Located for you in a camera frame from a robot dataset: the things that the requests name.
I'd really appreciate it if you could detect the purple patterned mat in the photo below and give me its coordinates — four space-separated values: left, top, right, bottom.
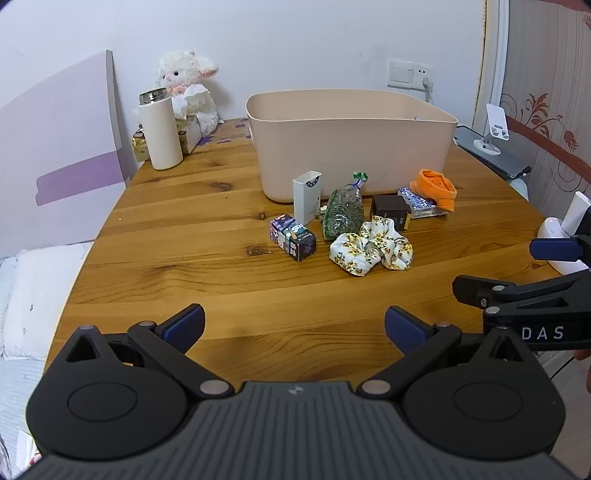
202 117 253 147

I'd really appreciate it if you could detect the white and purple panel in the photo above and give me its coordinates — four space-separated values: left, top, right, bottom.
0 50 128 259

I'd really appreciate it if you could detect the dark brown box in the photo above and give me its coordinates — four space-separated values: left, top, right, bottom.
370 194 412 232

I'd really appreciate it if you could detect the white round object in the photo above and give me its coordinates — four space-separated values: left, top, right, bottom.
507 175 530 201

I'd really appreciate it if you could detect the white wall socket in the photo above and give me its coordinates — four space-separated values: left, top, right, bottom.
386 58 436 90

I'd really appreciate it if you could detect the white desktop device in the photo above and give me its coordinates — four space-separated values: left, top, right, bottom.
540 191 591 274

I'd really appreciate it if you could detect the small purple printed box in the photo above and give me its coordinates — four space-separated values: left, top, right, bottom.
270 214 318 263

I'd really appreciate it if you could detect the white plush lamb toy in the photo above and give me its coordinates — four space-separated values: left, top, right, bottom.
156 50 221 137

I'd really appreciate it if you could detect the grey laptop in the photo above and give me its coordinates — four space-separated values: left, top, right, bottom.
452 125 533 179

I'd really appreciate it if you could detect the blue silver foil packet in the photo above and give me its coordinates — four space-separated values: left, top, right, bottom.
398 186 445 219

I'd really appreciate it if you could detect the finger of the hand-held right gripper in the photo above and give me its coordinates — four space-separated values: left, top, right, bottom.
452 274 591 320
529 234 591 263

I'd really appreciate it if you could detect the white phone stand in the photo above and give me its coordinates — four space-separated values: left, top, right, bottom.
474 103 511 156

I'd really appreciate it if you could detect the white thermos bottle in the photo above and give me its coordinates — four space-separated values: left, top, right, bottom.
139 88 184 171

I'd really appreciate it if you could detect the light blue bed sheet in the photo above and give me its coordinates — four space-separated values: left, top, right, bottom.
0 257 63 467

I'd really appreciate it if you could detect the white pillow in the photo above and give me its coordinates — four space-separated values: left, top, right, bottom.
0 242 96 361

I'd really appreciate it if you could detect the bag of green dried herbs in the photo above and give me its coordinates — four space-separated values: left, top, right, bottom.
322 171 369 241

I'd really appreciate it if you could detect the white floral scrunchie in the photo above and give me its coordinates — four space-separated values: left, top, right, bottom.
329 217 413 277

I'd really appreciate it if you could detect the beige plastic storage bin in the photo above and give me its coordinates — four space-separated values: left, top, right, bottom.
246 89 458 205

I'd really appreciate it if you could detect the small gold box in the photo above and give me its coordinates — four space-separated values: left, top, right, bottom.
132 131 151 162

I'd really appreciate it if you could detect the tissue box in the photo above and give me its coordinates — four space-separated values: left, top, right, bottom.
171 84 213 155

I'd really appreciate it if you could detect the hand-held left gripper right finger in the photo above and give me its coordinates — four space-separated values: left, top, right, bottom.
359 306 536 400

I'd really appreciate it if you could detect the orange cloth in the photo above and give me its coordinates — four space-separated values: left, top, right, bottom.
410 168 458 212

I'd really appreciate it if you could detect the white card box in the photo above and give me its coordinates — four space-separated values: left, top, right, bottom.
293 171 323 226

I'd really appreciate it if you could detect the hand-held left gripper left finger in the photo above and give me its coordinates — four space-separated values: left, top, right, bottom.
62 303 235 400

